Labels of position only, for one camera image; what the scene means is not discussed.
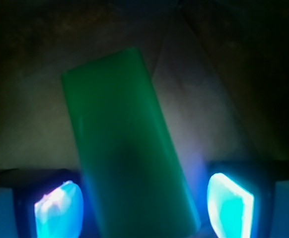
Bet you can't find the green rectangular block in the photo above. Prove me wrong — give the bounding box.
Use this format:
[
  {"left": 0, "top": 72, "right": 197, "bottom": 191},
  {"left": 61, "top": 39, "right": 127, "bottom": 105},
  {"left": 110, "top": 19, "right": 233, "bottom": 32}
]
[{"left": 62, "top": 48, "right": 201, "bottom": 238}]

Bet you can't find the brown paper bag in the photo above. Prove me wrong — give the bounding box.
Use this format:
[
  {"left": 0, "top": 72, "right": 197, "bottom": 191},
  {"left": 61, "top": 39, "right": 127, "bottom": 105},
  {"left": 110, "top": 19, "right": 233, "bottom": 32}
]
[{"left": 0, "top": 0, "right": 289, "bottom": 178}]

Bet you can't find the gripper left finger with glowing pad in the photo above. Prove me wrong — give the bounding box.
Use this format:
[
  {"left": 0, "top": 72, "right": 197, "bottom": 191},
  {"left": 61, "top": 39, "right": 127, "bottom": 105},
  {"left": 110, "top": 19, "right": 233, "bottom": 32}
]
[{"left": 0, "top": 169, "right": 87, "bottom": 238}]

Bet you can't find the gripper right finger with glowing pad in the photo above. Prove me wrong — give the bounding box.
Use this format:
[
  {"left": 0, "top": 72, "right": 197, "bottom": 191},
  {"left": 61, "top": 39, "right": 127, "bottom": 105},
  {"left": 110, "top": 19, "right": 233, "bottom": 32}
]
[{"left": 207, "top": 161, "right": 289, "bottom": 238}]

